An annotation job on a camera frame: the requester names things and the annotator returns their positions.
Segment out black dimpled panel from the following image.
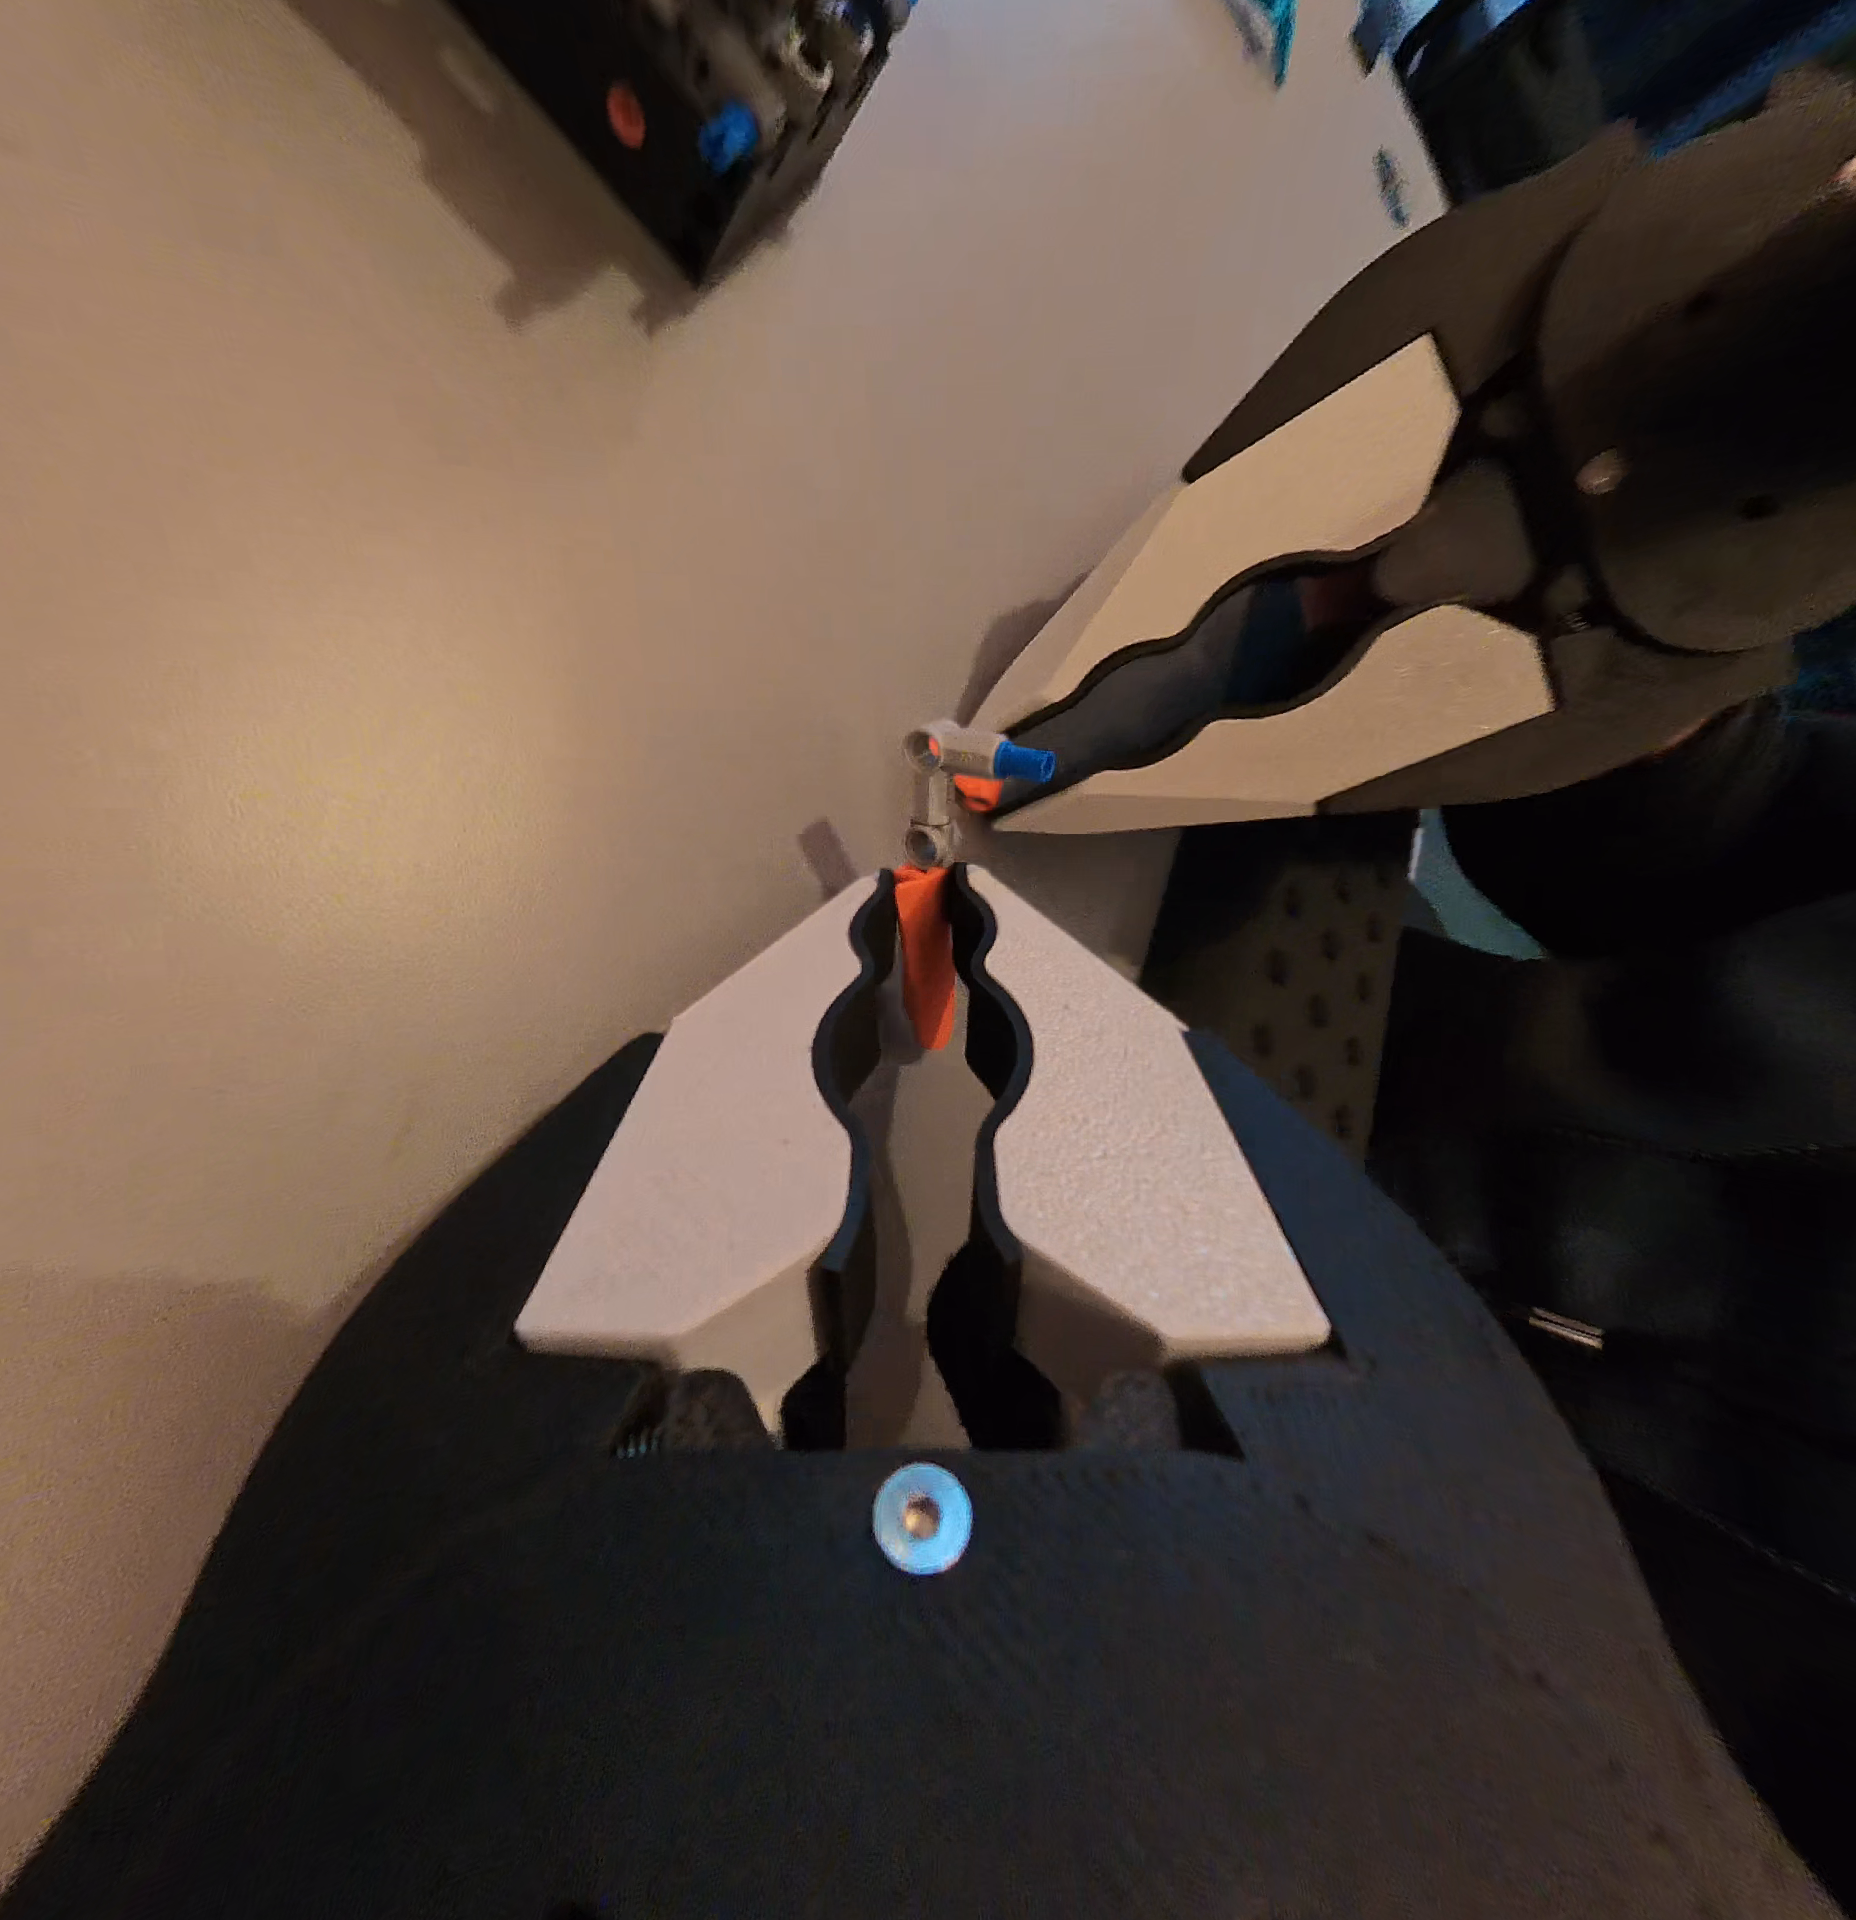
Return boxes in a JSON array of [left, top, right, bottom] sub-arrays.
[[1144, 831, 1419, 1163]]

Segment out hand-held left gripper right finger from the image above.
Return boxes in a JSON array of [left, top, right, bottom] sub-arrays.
[[925, 863, 1336, 1452]]

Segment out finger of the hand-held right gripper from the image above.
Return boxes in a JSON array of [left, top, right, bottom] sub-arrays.
[[985, 599, 1565, 837], [961, 332, 1467, 739]]

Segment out person's right forearm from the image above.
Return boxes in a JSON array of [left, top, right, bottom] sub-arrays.
[[1445, 660, 1856, 962]]

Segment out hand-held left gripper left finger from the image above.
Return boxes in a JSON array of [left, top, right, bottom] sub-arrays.
[[512, 865, 880, 1452]]

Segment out toy building-block model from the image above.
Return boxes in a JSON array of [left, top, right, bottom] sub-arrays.
[[445, 0, 918, 289]]

